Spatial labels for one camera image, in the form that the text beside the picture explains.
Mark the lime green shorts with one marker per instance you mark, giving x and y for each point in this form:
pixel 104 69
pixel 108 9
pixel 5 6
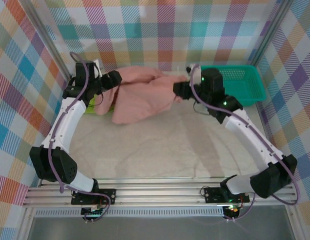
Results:
pixel 91 108

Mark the pink shorts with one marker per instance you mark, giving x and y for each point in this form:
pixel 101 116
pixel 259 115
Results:
pixel 140 100

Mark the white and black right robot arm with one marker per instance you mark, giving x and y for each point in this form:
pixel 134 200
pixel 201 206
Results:
pixel 247 140

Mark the teal plastic basket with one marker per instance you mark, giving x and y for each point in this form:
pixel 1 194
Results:
pixel 245 85

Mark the aluminium side rail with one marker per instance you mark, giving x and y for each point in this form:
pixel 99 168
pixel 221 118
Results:
pixel 261 117
pixel 73 79

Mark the aluminium corner post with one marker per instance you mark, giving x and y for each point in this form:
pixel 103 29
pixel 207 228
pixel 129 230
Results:
pixel 272 32
pixel 50 42

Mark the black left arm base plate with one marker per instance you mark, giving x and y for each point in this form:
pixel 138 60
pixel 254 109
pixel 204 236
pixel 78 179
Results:
pixel 107 193

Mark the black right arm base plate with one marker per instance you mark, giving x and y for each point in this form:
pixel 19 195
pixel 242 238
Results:
pixel 212 195

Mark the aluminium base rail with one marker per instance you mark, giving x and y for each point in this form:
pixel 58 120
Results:
pixel 157 192

